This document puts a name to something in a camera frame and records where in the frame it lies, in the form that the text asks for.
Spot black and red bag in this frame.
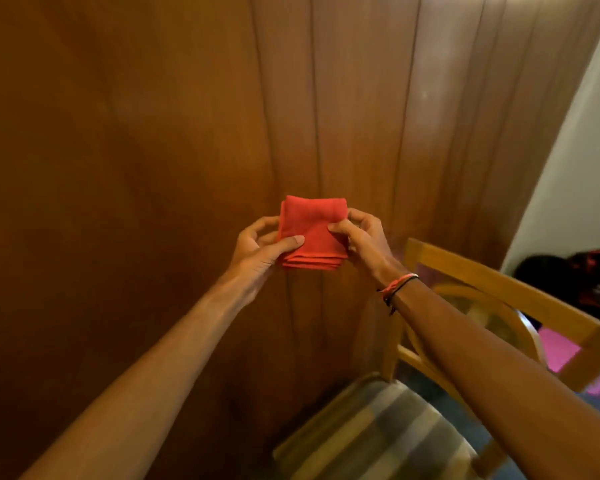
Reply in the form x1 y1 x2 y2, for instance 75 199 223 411
512 249 600 318

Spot red cloth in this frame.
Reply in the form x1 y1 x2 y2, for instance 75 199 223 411
277 195 351 270

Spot person's left forearm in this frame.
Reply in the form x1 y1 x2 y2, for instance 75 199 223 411
20 275 248 480

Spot pink and black wrist bands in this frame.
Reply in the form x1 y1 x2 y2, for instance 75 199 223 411
377 273 420 316

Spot wooden chair with striped seat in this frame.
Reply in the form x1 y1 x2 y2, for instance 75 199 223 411
272 238 600 480

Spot person's right hand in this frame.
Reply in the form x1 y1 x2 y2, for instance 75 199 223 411
327 208 410 288

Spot person's left hand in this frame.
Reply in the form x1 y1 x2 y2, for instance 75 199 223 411
221 216 306 311

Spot pink mat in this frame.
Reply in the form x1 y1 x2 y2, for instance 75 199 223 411
537 327 600 397

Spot person's right forearm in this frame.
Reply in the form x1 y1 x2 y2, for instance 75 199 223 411
385 277 600 480

